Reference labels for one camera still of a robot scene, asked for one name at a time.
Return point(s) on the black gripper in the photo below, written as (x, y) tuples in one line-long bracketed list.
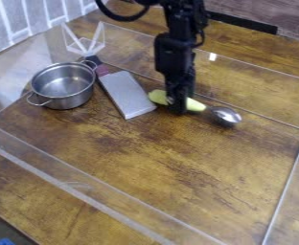
[(175, 64)]

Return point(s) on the grey sharpening stone block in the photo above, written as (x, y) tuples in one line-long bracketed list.
[(125, 92)]

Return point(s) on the black bar on table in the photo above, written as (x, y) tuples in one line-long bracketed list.
[(244, 23)]

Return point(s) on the silver metal pot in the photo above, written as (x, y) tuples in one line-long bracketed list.
[(62, 85)]

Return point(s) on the yellow handled metal spoon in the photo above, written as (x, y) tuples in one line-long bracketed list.
[(221, 114)]

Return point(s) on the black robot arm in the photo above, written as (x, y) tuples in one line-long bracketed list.
[(185, 20)]

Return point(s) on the clear acrylic corner bracket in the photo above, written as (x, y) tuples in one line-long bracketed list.
[(81, 45)]

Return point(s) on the blue object at corner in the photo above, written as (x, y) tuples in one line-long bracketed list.
[(5, 241)]

